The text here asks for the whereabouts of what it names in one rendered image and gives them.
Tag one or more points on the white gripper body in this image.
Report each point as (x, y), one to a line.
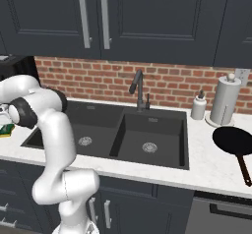
(4, 114)

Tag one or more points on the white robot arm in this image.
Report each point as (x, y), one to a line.
(54, 136)

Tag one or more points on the green and yellow sponge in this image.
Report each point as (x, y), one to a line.
(6, 130)

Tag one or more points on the dark panel under sink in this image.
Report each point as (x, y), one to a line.
(131, 185)

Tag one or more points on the black double sink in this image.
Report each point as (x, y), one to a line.
(151, 136)

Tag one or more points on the black frying pan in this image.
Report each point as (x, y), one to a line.
(234, 141)

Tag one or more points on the black countertop appliance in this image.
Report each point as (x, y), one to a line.
(19, 68)

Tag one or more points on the dark drawer front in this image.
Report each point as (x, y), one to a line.
(28, 223)
(19, 202)

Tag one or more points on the dark base cupboard door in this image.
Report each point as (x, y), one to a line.
(141, 213)
(50, 220)

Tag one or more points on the black tap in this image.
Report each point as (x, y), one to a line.
(140, 90)

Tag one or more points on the white soap dispenser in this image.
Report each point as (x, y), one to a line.
(198, 108)

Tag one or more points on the paper towel roll on holder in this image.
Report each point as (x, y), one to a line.
(225, 102)

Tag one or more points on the grey dishwasher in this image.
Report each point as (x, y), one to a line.
(200, 218)

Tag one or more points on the dark wall cupboard door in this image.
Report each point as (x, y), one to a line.
(42, 15)
(157, 18)
(238, 21)

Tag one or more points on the grey wall socket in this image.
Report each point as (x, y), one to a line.
(242, 76)

